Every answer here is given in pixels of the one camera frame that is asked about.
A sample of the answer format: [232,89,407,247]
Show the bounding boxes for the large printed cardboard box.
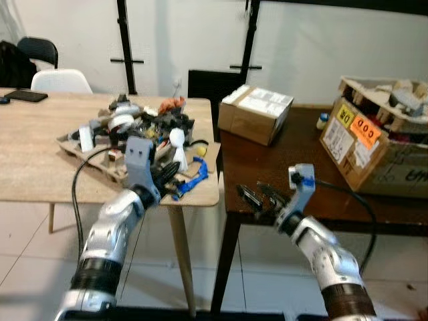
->
[320,97,428,199]

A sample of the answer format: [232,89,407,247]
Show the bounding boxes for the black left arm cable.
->
[70,146,134,241]

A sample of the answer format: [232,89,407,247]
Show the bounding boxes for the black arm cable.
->
[70,146,134,241]
[311,179,379,272]

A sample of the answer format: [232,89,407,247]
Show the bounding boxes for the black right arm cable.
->
[311,179,379,272]

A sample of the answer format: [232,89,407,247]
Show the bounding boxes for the black rug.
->
[114,310,328,321]

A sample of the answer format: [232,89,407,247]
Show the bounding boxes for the black stand pole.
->
[110,0,144,96]
[229,0,263,88]

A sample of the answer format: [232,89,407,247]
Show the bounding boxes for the light wooden table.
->
[0,87,223,316]

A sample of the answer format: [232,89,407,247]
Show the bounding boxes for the black backpack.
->
[0,41,37,90]

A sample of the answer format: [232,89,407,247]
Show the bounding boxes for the grey pulp packaging tray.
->
[338,76,428,134]

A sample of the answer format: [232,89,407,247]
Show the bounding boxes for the cluttered cardboard pulp tray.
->
[57,95,215,188]

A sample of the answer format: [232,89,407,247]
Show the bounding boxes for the dark brown wooden table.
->
[211,104,428,315]

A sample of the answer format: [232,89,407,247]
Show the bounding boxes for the black phone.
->
[3,90,49,103]

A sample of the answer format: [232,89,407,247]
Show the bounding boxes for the white cylinder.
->
[79,126,94,152]

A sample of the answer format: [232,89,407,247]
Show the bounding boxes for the small cardboard box white labels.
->
[217,85,295,146]

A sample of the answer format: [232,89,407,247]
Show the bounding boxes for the blue plastic strap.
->
[173,157,209,201]

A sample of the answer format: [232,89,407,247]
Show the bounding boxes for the black office chair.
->
[17,37,60,71]

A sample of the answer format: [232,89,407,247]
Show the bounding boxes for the grey tape roll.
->
[107,110,141,132]

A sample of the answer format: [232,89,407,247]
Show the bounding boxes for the orange crumpled item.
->
[158,97,187,114]

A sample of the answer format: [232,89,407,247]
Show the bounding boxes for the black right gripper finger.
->
[257,181,287,201]
[235,185,267,213]

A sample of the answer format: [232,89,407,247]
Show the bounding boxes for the white bulb shaped object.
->
[167,128,190,173]

